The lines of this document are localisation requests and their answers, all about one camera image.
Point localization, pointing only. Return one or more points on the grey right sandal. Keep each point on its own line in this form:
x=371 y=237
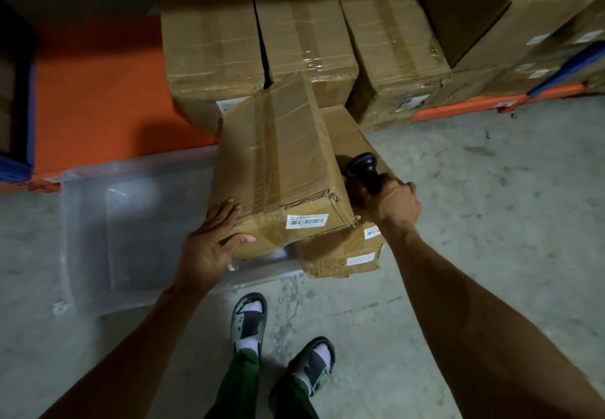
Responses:
x=314 y=366

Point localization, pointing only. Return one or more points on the blue rack upright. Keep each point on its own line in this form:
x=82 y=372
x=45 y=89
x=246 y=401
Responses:
x=21 y=116

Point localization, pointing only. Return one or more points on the grey left sandal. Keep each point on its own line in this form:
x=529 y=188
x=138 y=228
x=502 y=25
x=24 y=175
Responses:
x=250 y=324

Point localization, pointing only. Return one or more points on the person's left forearm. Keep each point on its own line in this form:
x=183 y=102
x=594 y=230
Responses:
x=137 y=357

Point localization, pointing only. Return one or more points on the flat cardboard box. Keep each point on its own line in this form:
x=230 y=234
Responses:
x=491 y=80

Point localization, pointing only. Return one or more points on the person's left middle finger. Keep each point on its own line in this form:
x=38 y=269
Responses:
x=218 y=215

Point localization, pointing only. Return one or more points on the small crumpled cardboard box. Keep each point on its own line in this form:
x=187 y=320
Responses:
x=345 y=248

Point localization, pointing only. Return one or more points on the white left sock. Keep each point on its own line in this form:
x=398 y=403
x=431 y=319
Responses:
x=247 y=345

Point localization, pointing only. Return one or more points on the person's green trouser leg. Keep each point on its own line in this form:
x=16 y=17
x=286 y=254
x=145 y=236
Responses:
x=238 y=385
x=290 y=402

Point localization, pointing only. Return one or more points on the orange rack shelf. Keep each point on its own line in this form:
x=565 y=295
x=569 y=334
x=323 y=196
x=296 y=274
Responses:
x=99 y=102

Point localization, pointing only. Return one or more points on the white right sock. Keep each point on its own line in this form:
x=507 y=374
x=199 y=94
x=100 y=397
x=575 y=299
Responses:
x=323 y=355

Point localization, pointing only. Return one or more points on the person's right fingers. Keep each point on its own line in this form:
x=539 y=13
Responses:
x=364 y=196

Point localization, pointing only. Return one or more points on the person's left hand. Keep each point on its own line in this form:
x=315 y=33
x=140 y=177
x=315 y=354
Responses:
x=203 y=253

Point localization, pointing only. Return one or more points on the clear plastic storage bin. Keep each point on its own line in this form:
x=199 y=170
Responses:
x=142 y=234

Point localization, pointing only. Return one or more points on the cardboard box with white labels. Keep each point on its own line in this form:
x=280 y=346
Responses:
x=574 y=31

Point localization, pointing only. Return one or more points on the blue rack brace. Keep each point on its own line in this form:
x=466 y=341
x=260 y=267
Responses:
x=567 y=68

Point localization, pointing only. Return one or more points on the person's left thumb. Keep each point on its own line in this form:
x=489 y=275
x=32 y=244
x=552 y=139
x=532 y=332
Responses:
x=238 y=242

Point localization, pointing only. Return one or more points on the black handheld barcode scanner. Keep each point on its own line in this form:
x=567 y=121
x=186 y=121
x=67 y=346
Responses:
x=365 y=168

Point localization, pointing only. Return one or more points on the person's right green trouser leg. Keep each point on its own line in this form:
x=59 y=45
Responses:
x=290 y=402

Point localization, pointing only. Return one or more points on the taped cardboard box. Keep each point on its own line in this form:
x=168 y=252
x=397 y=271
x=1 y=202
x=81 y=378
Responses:
x=210 y=54
x=397 y=50
x=279 y=158
x=307 y=40

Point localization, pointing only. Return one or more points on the grey sandal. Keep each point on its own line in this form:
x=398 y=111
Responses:
x=250 y=324
x=314 y=366

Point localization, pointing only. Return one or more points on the person's right hand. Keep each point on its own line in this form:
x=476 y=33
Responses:
x=394 y=206

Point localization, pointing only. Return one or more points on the orange rack beam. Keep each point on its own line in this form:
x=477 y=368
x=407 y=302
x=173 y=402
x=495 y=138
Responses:
x=482 y=102

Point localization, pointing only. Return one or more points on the white sock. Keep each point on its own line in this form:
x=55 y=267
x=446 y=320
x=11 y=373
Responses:
x=247 y=345
x=323 y=355

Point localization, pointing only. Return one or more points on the person's left green trouser leg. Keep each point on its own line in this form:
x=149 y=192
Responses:
x=238 y=385

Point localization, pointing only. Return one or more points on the person's right forearm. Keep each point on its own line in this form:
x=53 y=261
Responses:
x=477 y=329

